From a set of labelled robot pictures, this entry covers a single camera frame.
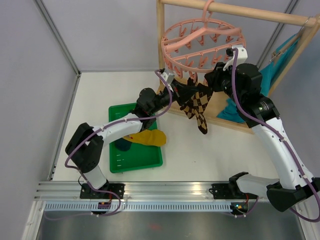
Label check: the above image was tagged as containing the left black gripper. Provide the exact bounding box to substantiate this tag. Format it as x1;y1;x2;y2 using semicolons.
150;79;200;115

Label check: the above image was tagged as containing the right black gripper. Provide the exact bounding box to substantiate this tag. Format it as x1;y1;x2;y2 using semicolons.
206;60;244;105

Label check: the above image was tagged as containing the brown argyle sock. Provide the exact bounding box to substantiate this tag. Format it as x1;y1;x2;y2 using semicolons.
193;83;213;135
180;77;199;119

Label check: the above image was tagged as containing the pink round clip hanger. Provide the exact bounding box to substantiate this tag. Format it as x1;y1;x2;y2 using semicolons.
161;0;246;78

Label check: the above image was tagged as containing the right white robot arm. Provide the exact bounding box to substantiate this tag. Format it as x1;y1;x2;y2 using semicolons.
204;62;320;212

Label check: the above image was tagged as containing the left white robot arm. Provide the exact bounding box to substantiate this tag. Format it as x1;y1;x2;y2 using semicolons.
65;79;199;199

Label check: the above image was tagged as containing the wooden clothes rack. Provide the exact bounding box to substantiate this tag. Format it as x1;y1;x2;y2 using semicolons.
156;0;320;134

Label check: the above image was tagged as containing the teal cloth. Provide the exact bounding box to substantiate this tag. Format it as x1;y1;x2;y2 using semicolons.
217;33;299;123

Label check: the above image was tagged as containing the yellow sock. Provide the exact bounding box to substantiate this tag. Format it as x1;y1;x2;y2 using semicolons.
123;129;167;147

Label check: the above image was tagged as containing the green plastic tray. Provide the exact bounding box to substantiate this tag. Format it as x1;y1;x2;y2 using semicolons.
108;102;164;174

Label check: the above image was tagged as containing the teal reindeer sock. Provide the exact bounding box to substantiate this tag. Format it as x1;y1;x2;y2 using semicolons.
114;138;132;152

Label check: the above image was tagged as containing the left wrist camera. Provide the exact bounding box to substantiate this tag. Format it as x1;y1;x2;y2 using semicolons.
160;68;175;85

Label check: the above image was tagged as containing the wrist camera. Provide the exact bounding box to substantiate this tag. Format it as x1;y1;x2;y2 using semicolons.
223;45;248;71
160;68;175;85

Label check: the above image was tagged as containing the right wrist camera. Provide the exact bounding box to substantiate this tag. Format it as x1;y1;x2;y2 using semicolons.
223;45;248;71

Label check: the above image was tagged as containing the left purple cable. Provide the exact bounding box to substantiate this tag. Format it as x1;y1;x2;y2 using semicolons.
64;69;173;176

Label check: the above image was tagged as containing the white cable duct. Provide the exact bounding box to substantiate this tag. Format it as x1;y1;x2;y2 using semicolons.
44;201;247;213

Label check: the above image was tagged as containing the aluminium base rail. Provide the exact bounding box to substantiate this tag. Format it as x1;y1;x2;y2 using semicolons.
33;181;276;201

